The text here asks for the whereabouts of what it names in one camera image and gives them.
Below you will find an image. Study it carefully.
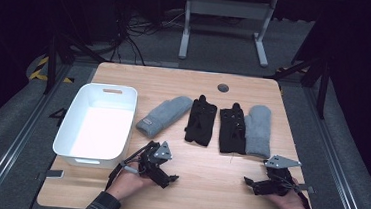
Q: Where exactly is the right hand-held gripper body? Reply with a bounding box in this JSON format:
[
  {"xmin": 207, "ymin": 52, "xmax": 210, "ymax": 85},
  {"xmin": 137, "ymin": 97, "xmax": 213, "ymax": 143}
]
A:
[{"xmin": 256, "ymin": 152, "xmax": 304, "ymax": 199}]

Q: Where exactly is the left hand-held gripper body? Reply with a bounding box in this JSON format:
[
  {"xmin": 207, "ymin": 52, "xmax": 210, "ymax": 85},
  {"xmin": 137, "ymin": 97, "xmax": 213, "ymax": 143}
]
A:
[{"xmin": 136, "ymin": 138, "xmax": 176, "ymax": 186}]

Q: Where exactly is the black glove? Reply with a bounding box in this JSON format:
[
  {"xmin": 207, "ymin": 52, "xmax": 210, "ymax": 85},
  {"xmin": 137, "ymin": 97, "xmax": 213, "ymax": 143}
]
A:
[
  {"xmin": 216, "ymin": 100, "xmax": 251, "ymax": 156},
  {"xmin": 183, "ymin": 93, "xmax": 219, "ymax": 148}
]

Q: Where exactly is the person's right hand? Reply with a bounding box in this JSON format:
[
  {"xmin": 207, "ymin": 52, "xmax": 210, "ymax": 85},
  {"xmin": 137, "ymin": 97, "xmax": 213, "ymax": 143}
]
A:
[{"xmin": 263, "ymin": 175, "xmax": 311, "ymax": 209}]

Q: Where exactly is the person's left hand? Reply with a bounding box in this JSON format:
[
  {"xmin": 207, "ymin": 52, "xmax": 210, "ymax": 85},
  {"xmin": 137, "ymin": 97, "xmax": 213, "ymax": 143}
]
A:
[{"xmin": 105, "ymin": 164, "xmax": 156, "ymax": 204}]

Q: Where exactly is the plain grey mitten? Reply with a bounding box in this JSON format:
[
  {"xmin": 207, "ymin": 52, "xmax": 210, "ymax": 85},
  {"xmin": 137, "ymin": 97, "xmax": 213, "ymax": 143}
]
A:
[{"xmin": 241, "ymin": 103, "xmax": 276, "ymax": 159}]

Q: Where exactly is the grey mitten with label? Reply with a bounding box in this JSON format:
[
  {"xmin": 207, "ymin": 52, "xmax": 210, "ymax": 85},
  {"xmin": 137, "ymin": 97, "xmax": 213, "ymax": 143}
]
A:
[{"xmin": 134, "ymin": 92, "xmax": 194, "ymax": 142}]

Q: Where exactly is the white plastic bin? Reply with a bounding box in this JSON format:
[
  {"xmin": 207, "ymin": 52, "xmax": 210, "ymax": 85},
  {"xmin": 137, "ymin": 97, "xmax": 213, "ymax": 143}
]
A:
[{"xmin": 50, "ymin": 79, "xmax": 140, "ymax": 172}]

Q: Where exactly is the black metal stand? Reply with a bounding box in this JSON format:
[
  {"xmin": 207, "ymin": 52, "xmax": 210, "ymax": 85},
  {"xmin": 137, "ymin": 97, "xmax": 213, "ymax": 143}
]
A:
[
  {"xmin": 261, "ymin": 50, "xmax": 333, "ymax": 121},
  {"xmin": 42, "ymin": 32, "xmax": 109, "ymax": 100}
]

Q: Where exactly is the yellow and black floor tape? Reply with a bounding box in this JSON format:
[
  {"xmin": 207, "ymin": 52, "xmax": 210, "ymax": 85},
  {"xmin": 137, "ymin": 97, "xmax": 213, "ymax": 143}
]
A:
[{"xmin": 29, "ymin": 54, "xmax": 77, "ymax": 85}]

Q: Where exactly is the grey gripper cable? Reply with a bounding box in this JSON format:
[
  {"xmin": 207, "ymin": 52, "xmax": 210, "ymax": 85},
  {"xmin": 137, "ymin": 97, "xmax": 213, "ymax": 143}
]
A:
[{"xmin": 278, "ymin": 177, "xmax": 306, "ymax": 196}]

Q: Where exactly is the aluminium floor rail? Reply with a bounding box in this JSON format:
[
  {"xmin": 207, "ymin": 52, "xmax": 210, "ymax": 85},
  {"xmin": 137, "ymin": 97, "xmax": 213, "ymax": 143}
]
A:
[
  {"xmin": 0, "ymin": 59, "xmax": 74, "ymax": 209},
  {"xmin": 294, "ymin": 86, "xmax": 371, "ymax": 209}
]

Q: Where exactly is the tangle of black cables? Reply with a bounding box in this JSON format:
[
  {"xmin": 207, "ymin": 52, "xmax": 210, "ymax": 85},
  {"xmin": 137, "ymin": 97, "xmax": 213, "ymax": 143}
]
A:
[{"xmin": 103, "ymin": 0, "xmax": 190, "ymax": 69}]

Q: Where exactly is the white metal table frame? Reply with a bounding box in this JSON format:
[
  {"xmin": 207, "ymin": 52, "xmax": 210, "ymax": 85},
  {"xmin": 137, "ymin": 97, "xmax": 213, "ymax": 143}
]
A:
[{"xmin": 177, "ymin": 0, "xmax": 278, "ymax": 69}]

